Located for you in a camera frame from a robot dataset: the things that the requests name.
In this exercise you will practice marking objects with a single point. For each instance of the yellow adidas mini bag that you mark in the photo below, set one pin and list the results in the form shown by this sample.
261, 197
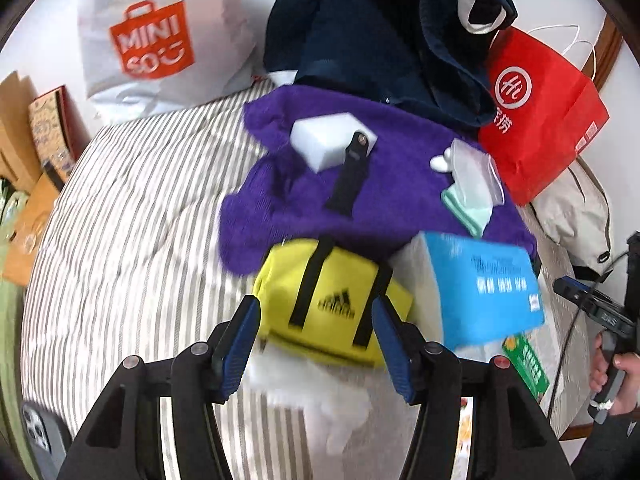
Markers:
316, 300

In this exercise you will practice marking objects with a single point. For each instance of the blue tissue pack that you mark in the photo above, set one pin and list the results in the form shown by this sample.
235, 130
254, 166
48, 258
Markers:
468, 293

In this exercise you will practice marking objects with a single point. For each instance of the white canvas bag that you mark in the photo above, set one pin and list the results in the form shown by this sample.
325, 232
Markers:
573, 211

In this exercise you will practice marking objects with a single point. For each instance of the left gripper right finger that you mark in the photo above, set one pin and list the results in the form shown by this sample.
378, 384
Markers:
400, 351

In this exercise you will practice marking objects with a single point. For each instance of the smartphone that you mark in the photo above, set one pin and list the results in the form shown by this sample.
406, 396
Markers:
48, 437

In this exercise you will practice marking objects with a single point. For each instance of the white Miniso plastic bag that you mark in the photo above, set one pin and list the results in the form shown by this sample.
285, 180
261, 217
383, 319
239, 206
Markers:
148, 57

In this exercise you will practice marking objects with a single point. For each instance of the navy blue tote bag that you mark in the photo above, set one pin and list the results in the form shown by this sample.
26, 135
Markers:
426, 57

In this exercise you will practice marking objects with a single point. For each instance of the mint green cloth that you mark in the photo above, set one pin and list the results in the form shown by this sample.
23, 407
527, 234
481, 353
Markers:
474, 219

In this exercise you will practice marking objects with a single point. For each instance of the white mesh drawstring pouch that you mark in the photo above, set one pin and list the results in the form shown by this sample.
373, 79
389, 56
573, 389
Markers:
474, 172

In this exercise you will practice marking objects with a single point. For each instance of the purple towel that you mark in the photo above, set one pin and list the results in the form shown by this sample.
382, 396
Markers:
282, 199

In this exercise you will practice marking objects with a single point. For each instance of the patterned gift box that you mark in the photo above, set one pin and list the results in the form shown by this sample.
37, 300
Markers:
59, 136

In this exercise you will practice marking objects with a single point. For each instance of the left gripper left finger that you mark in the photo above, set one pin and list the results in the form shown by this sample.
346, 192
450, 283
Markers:
232, 350

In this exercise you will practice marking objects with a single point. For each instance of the green snack packet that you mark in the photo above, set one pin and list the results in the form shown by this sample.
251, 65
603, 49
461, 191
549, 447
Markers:
522, 355

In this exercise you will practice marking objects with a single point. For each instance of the red paper shopping bag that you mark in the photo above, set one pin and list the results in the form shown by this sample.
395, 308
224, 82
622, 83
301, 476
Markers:
548, 111

